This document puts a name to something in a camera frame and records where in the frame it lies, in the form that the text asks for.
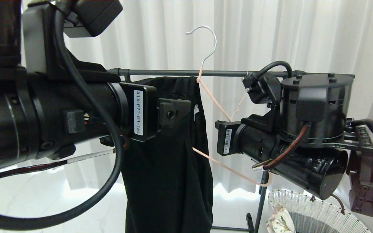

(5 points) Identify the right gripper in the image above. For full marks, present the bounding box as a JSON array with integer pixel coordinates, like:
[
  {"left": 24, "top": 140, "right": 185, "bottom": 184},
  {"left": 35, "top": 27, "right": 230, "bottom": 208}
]
[{"left": 215, "top": 114, "right": 308, "bottom": 185}]

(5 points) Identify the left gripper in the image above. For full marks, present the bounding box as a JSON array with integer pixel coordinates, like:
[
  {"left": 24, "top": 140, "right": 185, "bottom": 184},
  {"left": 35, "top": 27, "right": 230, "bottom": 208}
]
[{"left": 16, "top": 69, "right": 192, "bottom": 166}]

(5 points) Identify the black garment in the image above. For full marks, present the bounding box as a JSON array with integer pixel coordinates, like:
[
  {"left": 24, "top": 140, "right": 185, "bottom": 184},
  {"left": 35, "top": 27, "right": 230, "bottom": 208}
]
[{"left": 121, "top": 76, "right": 213, "bottom": 233}]

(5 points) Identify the white laundry basket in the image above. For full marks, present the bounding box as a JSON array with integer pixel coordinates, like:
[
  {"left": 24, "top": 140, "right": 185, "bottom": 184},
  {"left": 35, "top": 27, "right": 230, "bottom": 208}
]
[{"left": 267, "top": 189, "right": 371, "bottom": 233}]

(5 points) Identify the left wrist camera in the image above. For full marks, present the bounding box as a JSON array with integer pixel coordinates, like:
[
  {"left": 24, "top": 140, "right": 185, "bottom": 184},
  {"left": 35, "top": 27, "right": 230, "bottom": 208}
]
[{"left": 21, "top": 0, "right": 124, "bottom": 81}]

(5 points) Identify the white curtain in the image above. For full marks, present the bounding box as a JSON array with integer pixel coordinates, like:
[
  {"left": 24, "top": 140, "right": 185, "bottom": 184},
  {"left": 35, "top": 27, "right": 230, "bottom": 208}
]
[{"left": 20, "top": 0, "right": 373, "bottom": 196}]

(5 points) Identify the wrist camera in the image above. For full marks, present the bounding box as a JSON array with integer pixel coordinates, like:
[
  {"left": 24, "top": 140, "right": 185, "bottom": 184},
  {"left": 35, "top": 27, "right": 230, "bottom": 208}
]
[
  {"left": 21, "top": 0, "right": 124, "bottom": 81},
  {"left": 242, "top": 72, "right": 282, "bottom": 104}
]

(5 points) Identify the black cable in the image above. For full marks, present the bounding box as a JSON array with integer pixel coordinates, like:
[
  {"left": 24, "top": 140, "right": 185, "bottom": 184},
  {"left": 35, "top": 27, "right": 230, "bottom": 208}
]
[
  {"left": 254, "top": 61, "right": 373, "bottom": 150},
  {"left": 0, "top": 3, "right": 124, "bottom": 231}
]

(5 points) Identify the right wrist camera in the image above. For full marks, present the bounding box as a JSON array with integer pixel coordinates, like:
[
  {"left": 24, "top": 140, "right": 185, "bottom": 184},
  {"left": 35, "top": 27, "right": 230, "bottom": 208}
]
[{"left": 242, "top": 72, "right": 282, "bottom": 104}]

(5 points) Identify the black clothes rack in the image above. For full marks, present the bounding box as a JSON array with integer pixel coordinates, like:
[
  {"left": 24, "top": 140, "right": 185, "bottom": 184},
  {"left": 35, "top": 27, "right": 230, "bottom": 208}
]
[{"left": 107, "top": 68, "right": 355, "bottom": 233}]

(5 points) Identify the cream printed garment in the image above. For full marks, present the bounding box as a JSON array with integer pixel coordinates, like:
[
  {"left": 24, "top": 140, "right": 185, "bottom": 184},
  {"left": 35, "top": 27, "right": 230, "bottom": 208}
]
[{"left": 266, "top": 203, "right": 295, "bottom": 233}]

